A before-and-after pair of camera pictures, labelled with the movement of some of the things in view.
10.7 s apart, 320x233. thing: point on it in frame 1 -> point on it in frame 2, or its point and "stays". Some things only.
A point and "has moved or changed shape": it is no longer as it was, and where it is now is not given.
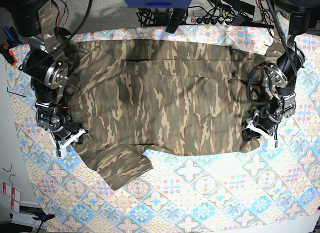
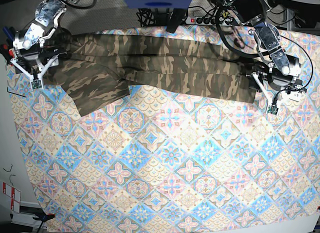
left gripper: x=48 y=117 -> x=36 y=59
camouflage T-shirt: x=133 y=99 has moved or changed shape
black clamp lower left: x=43 y=217 stays
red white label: x=14 y=194 stays
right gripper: x=271 y=115 -> x=277 y=80
